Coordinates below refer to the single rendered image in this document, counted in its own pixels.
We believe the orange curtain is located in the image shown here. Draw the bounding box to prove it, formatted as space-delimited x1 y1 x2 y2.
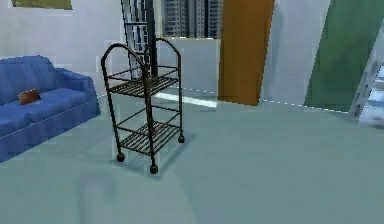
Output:
217 0 276 107

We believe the window with city view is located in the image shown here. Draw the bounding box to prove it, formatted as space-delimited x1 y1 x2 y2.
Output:
161 0 224 40

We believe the blue sofa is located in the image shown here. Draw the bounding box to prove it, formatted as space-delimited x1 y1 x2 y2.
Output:
0 55 102 164

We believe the green curtain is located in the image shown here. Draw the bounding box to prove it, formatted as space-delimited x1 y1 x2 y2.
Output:
303 0 384 113

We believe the brown cushion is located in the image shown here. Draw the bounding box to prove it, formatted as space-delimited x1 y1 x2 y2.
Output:
17 88 42 106

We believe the white ladder shelf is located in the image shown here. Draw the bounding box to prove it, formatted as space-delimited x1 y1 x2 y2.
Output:
348 20 384 129

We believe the green framed picture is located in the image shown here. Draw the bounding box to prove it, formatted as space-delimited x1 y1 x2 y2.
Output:
10 0 73 11

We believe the black wire trolley cart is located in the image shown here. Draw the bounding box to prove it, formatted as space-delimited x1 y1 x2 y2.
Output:
100 37 186 175

